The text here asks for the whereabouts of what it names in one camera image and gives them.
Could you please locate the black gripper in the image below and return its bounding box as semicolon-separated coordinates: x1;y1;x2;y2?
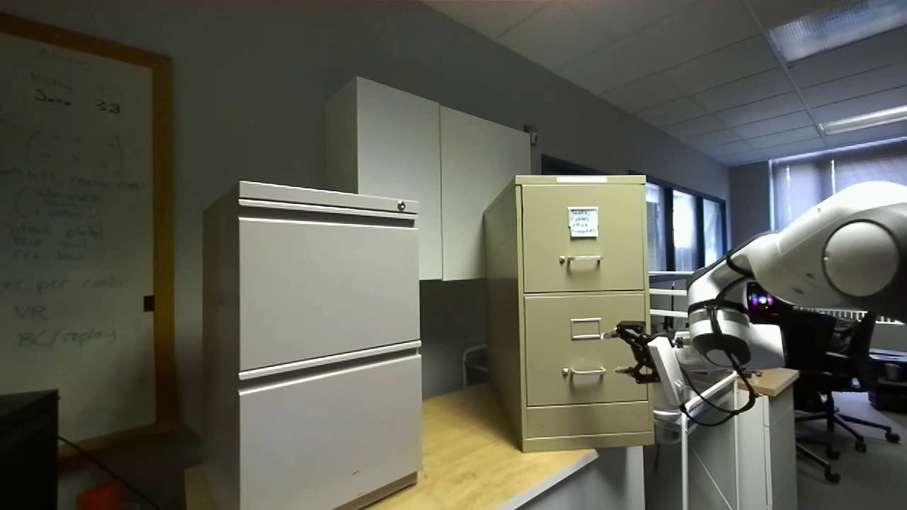
608;318;666;389

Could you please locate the beige unlabelled cabinet drawer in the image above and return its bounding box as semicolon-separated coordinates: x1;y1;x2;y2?
518;290;655;412

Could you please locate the beige metal file cabinet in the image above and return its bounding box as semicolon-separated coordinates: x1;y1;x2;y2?
482;171;657;457

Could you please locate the beige labelled cabinet drawer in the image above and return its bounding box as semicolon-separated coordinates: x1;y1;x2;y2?
517;179;652;298

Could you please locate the white counter base cabinet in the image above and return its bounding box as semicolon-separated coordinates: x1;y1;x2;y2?
650;365;803;510

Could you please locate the gray metal file cabinet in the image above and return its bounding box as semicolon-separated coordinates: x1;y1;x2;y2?
198;179;426;510

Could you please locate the dark window row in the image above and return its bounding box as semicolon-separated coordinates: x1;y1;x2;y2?
645;179;731;277

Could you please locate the black office chair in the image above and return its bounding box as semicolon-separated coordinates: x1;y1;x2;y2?
781;306;903;487

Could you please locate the narrow ceiling light panel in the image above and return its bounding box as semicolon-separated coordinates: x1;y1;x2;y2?
813;103;907;138

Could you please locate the large ceiling light panel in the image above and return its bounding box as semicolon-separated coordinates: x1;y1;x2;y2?
765;0;907;66

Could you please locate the small red object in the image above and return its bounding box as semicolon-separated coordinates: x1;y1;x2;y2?
76;480;129;510

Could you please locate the wood framed whiteboard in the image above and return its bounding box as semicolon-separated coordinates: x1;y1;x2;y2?
0;9;180;449

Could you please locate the black monitor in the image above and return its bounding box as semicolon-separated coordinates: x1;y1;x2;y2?
0;389;62;510

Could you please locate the white wall cabinet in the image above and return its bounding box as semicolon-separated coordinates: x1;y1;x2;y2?
324;73;537;287

